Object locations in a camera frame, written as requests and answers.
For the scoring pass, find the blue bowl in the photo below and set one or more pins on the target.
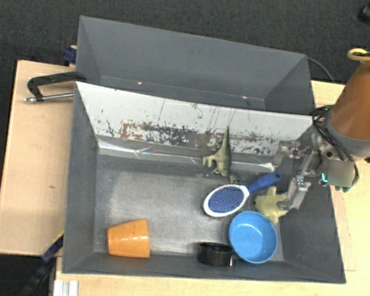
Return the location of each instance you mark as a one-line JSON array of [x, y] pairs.
[[252, 238]]

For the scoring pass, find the pale yellow toy animal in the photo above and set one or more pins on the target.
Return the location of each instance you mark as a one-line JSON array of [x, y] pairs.
[[269, 205]]

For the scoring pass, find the orange cup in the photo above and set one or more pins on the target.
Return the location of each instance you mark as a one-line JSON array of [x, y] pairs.
[[129, 239]]

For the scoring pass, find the green toy dinosaur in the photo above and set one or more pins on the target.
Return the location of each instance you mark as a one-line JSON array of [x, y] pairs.
[[224, 156]]

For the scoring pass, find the blue and white hairbrush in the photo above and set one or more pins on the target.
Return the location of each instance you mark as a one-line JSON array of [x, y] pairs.
[[225, 200]]

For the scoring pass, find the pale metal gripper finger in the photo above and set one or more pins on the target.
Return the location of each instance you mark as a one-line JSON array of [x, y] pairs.
[[291, 151], [297, 190]]

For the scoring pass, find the grey metal bin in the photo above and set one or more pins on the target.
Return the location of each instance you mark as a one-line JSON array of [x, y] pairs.
[[166, 195]]

